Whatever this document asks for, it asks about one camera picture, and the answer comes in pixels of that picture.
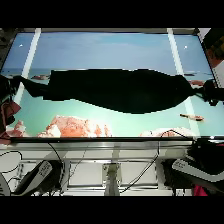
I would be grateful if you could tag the pink garment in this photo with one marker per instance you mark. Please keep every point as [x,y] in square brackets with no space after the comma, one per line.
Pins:
[199,191]

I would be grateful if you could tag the silver frame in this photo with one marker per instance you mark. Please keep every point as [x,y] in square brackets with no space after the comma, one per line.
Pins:
[100,145]

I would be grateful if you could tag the heap of clothes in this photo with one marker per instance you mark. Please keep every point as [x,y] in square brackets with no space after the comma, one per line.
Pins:
[215,43]

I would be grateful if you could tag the black garment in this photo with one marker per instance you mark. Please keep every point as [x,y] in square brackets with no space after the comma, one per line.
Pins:
[116,90]

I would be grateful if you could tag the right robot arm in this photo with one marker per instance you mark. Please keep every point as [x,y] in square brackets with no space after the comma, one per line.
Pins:
[195,169]

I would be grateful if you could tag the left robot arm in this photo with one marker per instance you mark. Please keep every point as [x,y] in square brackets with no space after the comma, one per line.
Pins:
[39,174]

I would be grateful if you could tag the red garment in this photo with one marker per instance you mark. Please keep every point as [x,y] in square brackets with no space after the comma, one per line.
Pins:
[8,111]

